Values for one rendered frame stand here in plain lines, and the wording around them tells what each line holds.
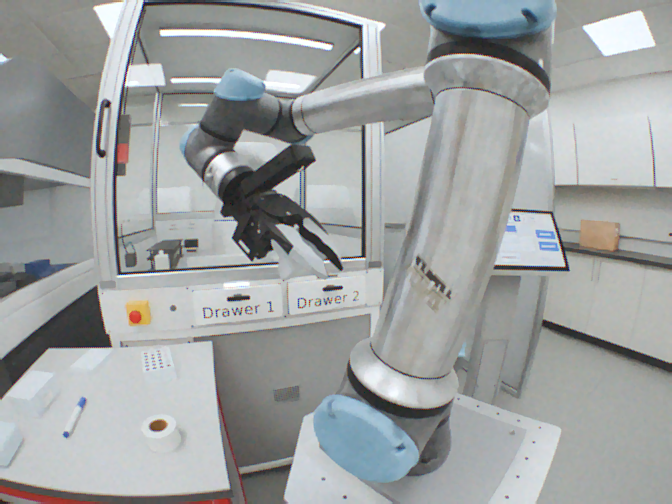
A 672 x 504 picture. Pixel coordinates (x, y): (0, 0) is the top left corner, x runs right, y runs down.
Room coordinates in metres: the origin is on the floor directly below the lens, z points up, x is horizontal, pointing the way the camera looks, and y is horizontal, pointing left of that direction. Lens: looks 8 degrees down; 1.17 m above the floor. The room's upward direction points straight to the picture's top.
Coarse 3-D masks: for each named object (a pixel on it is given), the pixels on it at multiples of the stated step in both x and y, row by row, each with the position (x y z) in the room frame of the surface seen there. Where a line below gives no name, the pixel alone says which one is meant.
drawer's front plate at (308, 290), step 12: (360, 276) 1.02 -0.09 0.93; (288, 288) 0.91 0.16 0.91; (300, 288) 0.92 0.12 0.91; (312, 288) 0.94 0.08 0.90; (348, 288) 1.00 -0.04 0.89; (360, 288) 1.02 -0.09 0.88; (288, 300) 0.92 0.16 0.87; (300, 300) 0.92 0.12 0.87; (312, 300) 0.94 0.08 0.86; (336, 300) 0.98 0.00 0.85; (348, 300) 1.00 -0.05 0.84; (360, 300) 1.02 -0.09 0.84; (300, 312) 0.92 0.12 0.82
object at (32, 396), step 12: (36, 372) 0.35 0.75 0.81; (48, 372) 0.37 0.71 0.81; (24, 384) 0.29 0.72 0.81; (36, 384) 0.31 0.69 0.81; (48, 384) 0.34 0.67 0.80; (12, 396) 0.24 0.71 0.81; (24, 396) 0.26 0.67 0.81; (36, 396) 0.28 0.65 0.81; (48, 396) 0.32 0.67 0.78; (24, 408) 0.25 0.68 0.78; (36, 408) 0.27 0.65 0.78
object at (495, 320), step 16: (496, 288) 1.05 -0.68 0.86; (512, 288) 1.03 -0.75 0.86; (480, 304) 1.14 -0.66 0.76; (496, 304) 1.05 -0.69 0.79; (512, 304) 1.03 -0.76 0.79; (480, 320) 1.10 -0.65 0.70; (496, 320) 1.04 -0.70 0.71; (512, 320) 1.03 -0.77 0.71; (480, 336) 1.07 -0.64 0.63; (496, 336) 1.04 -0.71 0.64; (480, 352) 1.06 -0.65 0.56; (496, 352) 1.04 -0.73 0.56; (480, 368) 1.05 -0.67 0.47; (496, 368) 1.03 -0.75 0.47; (480, 384) 1.05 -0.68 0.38; (496, 384) 1.03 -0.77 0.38; (480, 400) 1.04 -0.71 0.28
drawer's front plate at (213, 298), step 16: (224, 288) 0.83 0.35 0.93; (240, 288) 0.84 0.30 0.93; (256, 288) 0.86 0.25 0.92; (272, 288) 0.88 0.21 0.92; (208, 304) 0.80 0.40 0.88; (224, 304) 0.82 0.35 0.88; (240, 304) 0.84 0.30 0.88; (256, 304) 0.86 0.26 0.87; (272, 304) 0.88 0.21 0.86; (208, 320) 0.80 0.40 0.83; (224, 320) 0.82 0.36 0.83; (240, 320) 0.84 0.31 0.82
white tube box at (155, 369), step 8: (144, 352) 0.60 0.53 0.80; (160, 352) 0.61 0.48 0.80; (168, 352) 0.62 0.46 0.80; (144, 360) 0.56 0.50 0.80; (152, 360) 0.57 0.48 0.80; (160, 360) 0.58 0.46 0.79; (144, 368) 0.52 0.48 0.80; (152, 368) 0.53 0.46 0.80; (160, 368) 0.53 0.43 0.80; (168, 368) 0.54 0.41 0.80; (144, 376) 0.50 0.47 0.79; (152, 376) 0.51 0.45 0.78; (160, 376) 0.53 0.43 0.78; (168, 376) 0.54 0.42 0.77; (176, 376) 0.55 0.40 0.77
